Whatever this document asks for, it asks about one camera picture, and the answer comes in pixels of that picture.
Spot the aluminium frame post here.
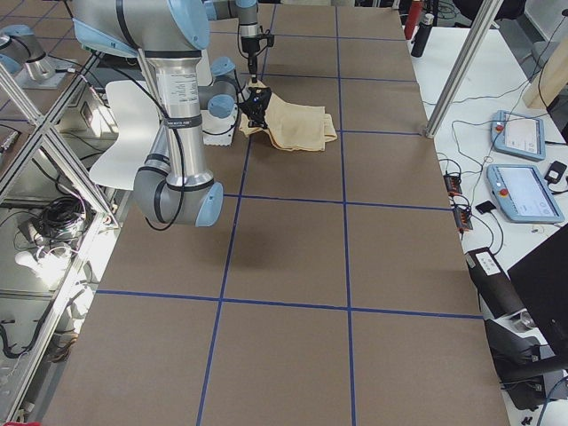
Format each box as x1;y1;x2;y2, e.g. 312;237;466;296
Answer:
423;0;503;138

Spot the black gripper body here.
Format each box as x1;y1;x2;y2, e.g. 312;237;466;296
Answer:
240;35;260;62
239;87;272;122

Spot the far blue teach pendant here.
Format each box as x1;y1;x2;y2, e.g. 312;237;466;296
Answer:
491;110;546;162

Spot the blue teach pendant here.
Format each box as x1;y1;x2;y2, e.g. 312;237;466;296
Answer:
491;110;546;162
486;164;564;224

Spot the black steel-capped bottle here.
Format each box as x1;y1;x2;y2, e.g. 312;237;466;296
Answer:
411;13;434;58

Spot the red bottle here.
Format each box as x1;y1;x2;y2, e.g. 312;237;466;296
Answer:
404;0;423;40

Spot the white curved shroud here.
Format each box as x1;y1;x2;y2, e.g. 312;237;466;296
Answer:
89;80;160;191

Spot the beige long-sleeve printed shirt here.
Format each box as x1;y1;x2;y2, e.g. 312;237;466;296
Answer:
239;80;337;152

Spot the near blue teach pendant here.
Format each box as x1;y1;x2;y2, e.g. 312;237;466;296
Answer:
486;164;564;224

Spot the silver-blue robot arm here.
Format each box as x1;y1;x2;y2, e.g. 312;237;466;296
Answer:
73;1;273;231
202;0;262;83

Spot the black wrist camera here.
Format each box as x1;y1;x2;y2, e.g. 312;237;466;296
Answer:
258;29;275;49

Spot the brown table mat with blue grid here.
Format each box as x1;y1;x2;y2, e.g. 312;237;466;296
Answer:
43;5;509;425

